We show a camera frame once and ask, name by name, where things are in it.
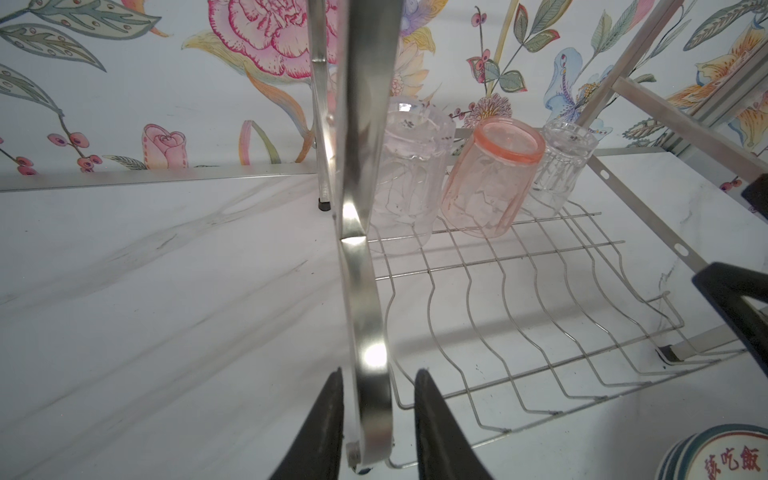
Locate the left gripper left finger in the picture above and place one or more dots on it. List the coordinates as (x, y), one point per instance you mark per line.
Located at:
(316, 450)

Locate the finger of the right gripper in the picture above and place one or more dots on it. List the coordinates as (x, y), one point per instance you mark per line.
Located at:
(726, 288)

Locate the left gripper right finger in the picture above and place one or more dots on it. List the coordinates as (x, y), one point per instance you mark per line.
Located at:
(443, 451)

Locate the orange patterned plate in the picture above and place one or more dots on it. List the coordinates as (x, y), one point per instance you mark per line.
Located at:
(729, 451)

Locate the chrome two-tier dish rack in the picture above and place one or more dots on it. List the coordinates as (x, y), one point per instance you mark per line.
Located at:
(557, 315)

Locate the clear glass right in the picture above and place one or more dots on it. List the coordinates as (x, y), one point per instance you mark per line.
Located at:
(568, 149)

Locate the clear glass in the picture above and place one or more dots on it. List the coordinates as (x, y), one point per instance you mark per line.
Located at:
(568, 149)
(416, 148)

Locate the pink tinted glass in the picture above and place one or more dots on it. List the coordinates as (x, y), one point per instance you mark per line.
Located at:
(492, 176)

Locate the clear glass left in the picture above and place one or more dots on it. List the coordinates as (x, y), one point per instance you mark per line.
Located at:
(416, 148)

